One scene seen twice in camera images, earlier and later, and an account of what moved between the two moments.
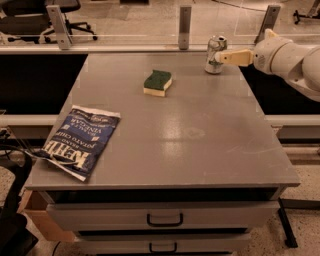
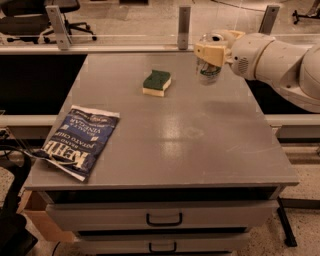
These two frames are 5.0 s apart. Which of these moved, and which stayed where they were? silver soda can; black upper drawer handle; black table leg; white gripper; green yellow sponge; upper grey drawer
Moved: silver soda can; white gripper
Stayed: black table leg; upper grey drawer; green yellow sponge; black upper drawer handle
